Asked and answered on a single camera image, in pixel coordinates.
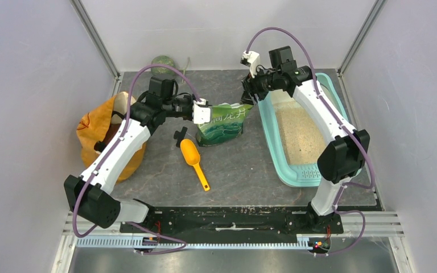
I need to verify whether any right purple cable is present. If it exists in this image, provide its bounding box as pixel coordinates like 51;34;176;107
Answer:
245;26;376;257

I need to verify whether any orange trash bag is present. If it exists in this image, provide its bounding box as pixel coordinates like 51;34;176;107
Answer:
76;92;128;168

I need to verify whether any green ball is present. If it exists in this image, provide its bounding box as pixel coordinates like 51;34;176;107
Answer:
150;55;176;76

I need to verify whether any green cat litter bag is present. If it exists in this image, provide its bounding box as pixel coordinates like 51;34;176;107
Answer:
196;103;253;147

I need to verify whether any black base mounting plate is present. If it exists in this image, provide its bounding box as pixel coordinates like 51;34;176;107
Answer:
141;206;344;245

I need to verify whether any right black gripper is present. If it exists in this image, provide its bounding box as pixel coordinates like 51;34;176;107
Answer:
240;64;281;106

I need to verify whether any teal litter box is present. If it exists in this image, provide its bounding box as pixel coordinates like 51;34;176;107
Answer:
257;72;355;188

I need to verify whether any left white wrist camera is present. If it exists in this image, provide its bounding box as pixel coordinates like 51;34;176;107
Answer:
192;98;212;125

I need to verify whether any black bag clip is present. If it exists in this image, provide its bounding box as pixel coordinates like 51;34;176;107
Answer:
173;127;188;148

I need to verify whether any orange plastic scoop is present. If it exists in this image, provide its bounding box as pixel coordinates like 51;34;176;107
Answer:
180;139;211;191

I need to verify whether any purple cable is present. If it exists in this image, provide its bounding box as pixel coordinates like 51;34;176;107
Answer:
71;64;188;256
245;26;376;257

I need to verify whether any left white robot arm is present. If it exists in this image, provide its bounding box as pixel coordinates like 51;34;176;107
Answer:
64;76;200;232

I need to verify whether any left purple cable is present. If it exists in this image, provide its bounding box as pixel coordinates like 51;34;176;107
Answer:
71;64;188;256

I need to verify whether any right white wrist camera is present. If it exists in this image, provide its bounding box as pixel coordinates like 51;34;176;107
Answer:
240;51;261;78

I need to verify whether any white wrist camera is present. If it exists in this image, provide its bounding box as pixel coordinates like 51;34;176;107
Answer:
192;98;212;125
240;51;261;78

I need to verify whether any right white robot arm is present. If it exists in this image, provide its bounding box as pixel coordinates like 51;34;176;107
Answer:
241;46;370;233

